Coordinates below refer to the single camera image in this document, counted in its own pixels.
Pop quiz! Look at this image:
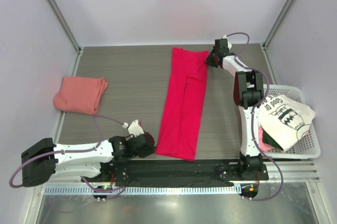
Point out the salmon pink t shirt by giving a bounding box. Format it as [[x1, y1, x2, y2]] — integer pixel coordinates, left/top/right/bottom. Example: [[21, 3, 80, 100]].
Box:
[[53, 76, 108, 115]]

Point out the right aluminium frame post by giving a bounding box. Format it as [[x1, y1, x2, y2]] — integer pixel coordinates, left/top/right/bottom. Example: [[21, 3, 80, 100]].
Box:
[[262, 0, 296, 50]]

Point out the aluminium front rail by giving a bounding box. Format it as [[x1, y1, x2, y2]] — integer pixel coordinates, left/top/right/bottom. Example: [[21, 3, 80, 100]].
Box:
[[31, 162, 322, 184]]

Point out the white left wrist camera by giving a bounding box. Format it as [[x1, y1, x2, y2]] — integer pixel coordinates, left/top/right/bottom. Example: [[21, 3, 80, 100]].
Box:
[[122, 120, 144, 138]]

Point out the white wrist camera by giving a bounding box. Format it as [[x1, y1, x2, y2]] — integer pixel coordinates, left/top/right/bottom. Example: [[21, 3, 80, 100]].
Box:
[[122, 120, 144, 138], [222, 35, 232, 50]]

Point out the white slotted cable duct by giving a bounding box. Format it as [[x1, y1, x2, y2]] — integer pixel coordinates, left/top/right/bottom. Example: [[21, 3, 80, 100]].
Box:
[[44, 184, 241, 196]]

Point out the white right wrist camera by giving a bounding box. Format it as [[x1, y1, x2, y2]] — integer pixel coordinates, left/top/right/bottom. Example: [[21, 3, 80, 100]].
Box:
[[222, 35, 232, 50]]

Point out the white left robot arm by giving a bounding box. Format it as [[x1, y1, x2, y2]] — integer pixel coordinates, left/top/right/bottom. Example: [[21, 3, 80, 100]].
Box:
[[21, 132, 155, 187]]

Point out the white printed t shirt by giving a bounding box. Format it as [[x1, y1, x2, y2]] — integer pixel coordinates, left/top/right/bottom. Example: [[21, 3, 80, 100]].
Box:
[[259, 94, 315, 152]]

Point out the aluminium frame post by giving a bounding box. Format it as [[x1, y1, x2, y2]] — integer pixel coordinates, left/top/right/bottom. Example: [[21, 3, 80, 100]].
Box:
[[262, 0, 296, 50], [46, 0, 81, 54]]

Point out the pink garment in basket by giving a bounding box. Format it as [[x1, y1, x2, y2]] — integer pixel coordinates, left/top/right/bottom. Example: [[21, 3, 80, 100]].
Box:
[[257, 126, 274, 152]]

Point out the bright pink t shirt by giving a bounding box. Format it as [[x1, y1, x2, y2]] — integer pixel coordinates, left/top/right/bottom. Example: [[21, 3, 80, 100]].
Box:
[[155, 47, 209, 161]]

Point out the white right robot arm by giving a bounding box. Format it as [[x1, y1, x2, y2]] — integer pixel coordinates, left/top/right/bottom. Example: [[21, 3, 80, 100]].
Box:
[[205, 36, 264, 180]]

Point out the dark green garment in basket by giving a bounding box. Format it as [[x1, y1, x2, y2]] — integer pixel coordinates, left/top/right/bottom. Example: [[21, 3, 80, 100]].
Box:
[[262, 131, 284, 151]]

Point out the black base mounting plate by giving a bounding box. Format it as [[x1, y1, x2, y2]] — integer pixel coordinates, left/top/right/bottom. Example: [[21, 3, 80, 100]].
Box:
[[87, 159, 269, 189]]

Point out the left aluminium frame post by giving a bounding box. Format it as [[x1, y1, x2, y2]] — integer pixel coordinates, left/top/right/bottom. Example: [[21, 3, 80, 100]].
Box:
[[46, 0, 81, 54]]

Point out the white perforated plastic basket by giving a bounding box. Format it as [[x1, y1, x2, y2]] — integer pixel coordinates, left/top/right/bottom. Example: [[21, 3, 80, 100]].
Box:
[[264, 85, 321, 159]]

